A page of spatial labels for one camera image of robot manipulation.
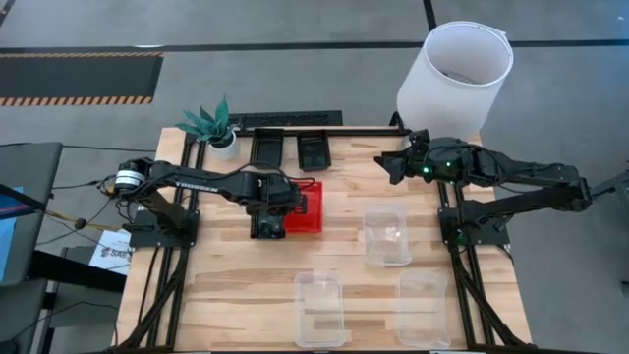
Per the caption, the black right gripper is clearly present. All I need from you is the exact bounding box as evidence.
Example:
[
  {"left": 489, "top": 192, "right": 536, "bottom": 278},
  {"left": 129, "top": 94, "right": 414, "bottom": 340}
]
[{"left": 373, "top": 130, "right": 472, "bottom": 187}]

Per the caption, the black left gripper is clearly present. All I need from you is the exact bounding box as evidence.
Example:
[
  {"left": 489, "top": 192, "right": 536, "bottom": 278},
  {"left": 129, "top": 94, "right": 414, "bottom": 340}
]
[{"left": 244, "top": 171, "right": 310, "bottom": 217}]

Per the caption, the black plastic basket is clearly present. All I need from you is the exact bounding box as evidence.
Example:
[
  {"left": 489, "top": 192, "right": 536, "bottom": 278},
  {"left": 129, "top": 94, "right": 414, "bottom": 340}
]
[
  {"left": 296, "top": 129, "right": 332, "bottom": 172},
  {"left": 249, "top": 209, "right": 288, "bottom": 241},
  {"left": 250, "top": 127, "right": 286, "bottom": 170}
]

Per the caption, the clear plastic basket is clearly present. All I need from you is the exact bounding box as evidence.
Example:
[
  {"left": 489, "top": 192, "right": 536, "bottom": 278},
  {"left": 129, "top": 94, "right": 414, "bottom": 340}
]
[
  {"left": 362, "top": 203, "right": 414, "bottom": 268},
  {"left": 293, "top": 268, "right": 346, "bottom": 349},
  {"left": 395, "top": 268, "right": 452, "bottom": 350}
]

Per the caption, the red plastic basket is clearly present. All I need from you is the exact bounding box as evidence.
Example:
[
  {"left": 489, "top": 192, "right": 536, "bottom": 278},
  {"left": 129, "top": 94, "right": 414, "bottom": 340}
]
[{"left": 283, "top": 180, "right": 324, "bottom": 234}]

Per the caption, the white shade table lamp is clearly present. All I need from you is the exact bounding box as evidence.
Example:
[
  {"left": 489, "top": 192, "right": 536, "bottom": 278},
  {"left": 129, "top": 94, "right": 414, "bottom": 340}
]
[{"left": 395, "top": 20, "right": 515, "bottom": 148}]

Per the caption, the black perforated panel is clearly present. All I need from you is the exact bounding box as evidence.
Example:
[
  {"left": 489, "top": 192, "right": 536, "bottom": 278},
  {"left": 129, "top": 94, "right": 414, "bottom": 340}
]
[{"left": 228, "top": 110, "right": 344, "bottom": 130}]

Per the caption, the green plant in white pot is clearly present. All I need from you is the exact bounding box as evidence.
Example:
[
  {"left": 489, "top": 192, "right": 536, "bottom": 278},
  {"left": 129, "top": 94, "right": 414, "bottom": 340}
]
[{"left": 175, "top": 95, "right": 242, "bottom": 161}]

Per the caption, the white printed paper sheet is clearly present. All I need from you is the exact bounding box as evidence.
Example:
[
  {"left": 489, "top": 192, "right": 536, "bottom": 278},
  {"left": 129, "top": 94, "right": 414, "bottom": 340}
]
[{"left": 88, "top": 228, "right": 134, "bottom": 276}]

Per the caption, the black crossbar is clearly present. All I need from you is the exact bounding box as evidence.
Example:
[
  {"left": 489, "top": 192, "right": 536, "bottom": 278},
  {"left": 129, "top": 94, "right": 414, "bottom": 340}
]
[{"left": 27, "top": 249, "right": 128, "bottom": 295}]

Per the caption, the black hazard-striped floor mat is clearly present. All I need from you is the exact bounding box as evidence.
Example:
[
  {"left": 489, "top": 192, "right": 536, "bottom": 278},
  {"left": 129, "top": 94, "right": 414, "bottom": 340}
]
[{"left": 0, "top": 51, "right": 165, "bottom": 107}]

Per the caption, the grey side table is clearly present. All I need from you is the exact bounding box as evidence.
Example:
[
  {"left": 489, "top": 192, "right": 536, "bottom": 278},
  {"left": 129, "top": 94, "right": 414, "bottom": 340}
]
[{"left": 0, "top": 141, "right": 64, "bottom": 287}]

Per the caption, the blue panel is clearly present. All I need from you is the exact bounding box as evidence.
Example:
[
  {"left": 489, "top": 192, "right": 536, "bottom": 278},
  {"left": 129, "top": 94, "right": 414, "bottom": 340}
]
[{"left": 0, "top": 185, "right": 25, "bottom": 282}]

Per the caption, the black aluminium table frame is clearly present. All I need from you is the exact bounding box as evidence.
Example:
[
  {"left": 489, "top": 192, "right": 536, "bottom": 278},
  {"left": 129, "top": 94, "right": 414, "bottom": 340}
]
[{"left": 110, "top": 111, "right": 537, "bottom": 354}]

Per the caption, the black floor cable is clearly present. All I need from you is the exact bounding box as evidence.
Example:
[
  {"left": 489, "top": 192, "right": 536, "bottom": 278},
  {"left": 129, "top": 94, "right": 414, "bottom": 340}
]
[{"left": 62, "top": 144, "right": 157, "bottom": 153}]

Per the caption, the yellow floor cable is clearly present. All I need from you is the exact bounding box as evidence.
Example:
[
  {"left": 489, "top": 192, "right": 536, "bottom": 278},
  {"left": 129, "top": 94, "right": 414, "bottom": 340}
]
[{"left": 43, "top": 189, "right": 124, "bottom": 232}]

